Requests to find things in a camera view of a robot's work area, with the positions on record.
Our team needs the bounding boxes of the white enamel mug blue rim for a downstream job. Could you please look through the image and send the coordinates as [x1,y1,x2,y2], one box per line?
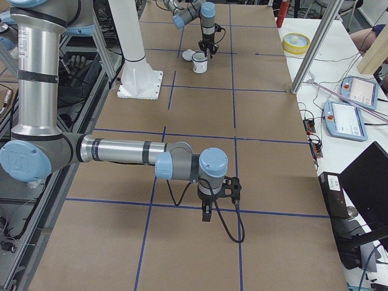
[192,52,208,74]

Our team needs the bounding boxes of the white ceramic lid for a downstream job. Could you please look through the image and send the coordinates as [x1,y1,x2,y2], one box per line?
[182,49,196,61]

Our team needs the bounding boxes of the yellow tape roll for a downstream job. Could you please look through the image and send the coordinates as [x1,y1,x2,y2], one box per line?
[282,33,311,55]

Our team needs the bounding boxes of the red cylinder bottle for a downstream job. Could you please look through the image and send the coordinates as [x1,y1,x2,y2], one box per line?
[276,0,290,28]

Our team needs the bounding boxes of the upper orange black adapter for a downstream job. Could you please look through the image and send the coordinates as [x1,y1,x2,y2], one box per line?
[303,118,316,135]

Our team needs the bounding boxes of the orange black adapter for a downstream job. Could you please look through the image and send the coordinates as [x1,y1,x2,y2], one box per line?
[303,118,316,135]
[309,140,323,159]

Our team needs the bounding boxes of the lower orange black adapter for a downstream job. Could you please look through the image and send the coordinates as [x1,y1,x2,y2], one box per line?
[309,140,323,159]

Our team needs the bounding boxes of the black box with label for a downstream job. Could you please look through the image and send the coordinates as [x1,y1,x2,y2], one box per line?
[318,172,348,219]

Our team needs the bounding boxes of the lower teach pendant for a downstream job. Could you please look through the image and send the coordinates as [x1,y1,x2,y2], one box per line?
[323,101,368,141]

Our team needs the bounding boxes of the teach pendant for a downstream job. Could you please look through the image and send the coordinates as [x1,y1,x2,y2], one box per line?
[341,76,378,110]
[323,101,368,141]

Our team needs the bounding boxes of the black laptop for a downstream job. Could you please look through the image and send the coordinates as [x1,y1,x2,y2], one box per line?
[332,141,387,272]

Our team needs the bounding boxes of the upper teach pendant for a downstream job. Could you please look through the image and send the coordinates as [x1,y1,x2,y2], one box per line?
[341,76,378,110]

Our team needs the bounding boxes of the wooden beam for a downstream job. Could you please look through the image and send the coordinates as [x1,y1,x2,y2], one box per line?
[351,24,387,74]

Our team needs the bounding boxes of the near black camera cable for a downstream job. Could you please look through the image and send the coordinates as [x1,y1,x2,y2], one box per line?
[166,178,246,244]

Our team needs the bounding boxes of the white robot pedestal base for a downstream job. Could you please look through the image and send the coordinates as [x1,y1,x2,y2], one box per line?
[109,0,163,100]

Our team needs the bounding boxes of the aluminium frame post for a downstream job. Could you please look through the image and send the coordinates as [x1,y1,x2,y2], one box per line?
[290,0,344,95]

